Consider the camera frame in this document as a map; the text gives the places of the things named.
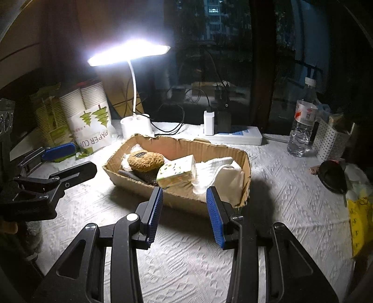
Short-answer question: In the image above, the brown plush toy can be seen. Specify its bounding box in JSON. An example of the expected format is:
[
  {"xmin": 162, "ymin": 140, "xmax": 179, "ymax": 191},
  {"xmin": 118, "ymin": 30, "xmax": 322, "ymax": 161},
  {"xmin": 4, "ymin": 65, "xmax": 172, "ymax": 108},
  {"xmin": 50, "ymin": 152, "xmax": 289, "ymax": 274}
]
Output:
[{"xmin": 127, "ymin": 150, "xmax": 164, "ymax": 172}]

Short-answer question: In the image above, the white paper towel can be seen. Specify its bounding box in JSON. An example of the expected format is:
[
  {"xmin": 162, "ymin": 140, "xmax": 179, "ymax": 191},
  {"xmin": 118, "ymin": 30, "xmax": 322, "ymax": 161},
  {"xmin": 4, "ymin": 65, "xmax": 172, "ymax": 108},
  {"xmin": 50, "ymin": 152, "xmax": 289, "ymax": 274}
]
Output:
[{"xmin": 192, "ymin": 157, "xmax": 245, "ymax": 207}]

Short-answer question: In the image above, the grey sock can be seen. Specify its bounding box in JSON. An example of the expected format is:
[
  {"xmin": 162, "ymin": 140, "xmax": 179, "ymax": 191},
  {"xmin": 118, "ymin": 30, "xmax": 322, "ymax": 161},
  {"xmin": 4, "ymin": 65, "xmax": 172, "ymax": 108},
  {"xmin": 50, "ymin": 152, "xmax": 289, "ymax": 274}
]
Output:
[{"xmin": 118, "ymin": 170, "xmax": 157, "ymax": 186}]

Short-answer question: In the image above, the green paper cup pack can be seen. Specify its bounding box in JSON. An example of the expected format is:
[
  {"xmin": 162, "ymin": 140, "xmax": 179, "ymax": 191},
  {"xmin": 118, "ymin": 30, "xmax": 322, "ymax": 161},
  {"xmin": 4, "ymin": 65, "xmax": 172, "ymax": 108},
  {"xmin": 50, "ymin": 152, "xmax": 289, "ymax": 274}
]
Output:
[{"xmin": 30, "ymin": 83, "xmax": 73, "ymax": 147}]

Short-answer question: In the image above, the white paper cup pack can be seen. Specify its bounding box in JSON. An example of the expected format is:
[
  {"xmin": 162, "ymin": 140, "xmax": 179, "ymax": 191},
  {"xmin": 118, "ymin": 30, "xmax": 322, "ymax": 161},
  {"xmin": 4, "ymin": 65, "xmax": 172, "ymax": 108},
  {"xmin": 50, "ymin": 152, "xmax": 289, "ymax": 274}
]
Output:
[{"xmin": 59, "ymin": 79, "xmax": 117, "ymax": 156}]

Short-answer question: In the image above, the white tablecloth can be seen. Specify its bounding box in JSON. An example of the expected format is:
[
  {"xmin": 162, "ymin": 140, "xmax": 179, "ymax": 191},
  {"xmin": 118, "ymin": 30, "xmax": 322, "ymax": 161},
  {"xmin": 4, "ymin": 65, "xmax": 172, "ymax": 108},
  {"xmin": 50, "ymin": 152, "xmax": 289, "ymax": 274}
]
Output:
[{"xmin": 37, "ymin": 126, "xmax": 354, "ymax": 302}]

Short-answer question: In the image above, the white desk lamp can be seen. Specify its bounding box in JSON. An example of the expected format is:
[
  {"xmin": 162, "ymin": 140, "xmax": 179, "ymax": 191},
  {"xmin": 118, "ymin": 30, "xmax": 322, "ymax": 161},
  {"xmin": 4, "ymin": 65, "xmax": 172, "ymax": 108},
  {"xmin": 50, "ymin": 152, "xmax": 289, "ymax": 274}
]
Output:
[{"xmin": 87, "ymin": 37, "xmax": 171, "ymax": 139}]

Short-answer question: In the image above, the yellow wet wipes pack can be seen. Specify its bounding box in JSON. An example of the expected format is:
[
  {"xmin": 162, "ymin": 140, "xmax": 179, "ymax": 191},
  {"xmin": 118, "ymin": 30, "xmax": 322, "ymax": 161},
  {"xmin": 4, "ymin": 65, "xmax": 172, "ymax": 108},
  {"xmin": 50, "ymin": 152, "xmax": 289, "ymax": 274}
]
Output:
[{"xmin": 347, "ymin": 198, "xmax": 372, "ymax": 257}]

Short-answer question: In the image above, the brown cardboard box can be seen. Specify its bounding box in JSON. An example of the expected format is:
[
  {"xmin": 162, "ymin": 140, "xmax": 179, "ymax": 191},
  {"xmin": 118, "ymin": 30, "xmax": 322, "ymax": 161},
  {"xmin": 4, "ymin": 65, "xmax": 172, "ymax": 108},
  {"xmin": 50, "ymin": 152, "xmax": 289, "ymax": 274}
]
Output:
[{"xmin": 103, "ymin": 134, "xmax": 251, "ymax": 216}]

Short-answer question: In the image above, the black round object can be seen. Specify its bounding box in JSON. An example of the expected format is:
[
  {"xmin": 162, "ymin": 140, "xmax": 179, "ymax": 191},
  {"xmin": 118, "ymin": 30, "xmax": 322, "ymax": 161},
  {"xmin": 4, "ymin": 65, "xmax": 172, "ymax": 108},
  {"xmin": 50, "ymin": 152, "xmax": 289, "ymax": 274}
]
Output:
[{"xmin": 317, "ymin": 160, "xmax": 347, "ymax": 194}]

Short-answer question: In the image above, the white perforated organizer basket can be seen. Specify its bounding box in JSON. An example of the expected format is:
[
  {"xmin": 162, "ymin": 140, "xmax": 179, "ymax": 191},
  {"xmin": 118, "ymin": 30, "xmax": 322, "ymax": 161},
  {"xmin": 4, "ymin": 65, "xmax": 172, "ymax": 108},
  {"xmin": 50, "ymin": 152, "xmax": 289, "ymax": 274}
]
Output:
[{"xmin": 313, "ymin": 114, "xmax": 352, "ymax": 162}]

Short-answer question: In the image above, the white power strip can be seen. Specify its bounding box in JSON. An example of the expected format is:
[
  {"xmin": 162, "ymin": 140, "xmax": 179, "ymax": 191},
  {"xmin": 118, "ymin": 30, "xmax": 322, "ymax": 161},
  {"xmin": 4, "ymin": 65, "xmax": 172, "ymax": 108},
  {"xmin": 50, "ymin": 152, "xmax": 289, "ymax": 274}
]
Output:
[{"xmin": 198, "ymin": 125, "xmax": 262, "ymax": 146}]

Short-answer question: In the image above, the white charger plug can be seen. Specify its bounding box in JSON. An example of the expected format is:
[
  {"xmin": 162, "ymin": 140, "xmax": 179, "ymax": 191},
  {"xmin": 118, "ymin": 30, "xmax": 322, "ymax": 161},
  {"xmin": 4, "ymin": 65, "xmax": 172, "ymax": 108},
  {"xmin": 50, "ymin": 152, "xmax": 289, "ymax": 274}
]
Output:
[{"xmin": 204, "ymin": 110, "xmax": 215, "ymax": 136}]

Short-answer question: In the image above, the clear water bottle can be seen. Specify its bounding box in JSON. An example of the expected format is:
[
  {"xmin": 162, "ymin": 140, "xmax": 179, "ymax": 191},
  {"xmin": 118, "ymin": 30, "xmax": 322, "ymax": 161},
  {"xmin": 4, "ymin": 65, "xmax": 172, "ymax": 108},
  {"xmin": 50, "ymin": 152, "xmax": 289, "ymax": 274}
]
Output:
[{"xmin": 287, "ymin": 77, "xmax": 318, "ymax": 157}]

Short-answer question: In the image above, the black cable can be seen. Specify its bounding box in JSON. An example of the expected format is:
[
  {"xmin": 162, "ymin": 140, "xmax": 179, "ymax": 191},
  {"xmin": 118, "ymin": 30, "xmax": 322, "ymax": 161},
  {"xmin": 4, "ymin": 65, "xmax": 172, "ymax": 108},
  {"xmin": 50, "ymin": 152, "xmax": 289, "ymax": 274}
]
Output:
[{"xmin": 110, "ymin": 49, "xmax": 231, "ymax": 136}]

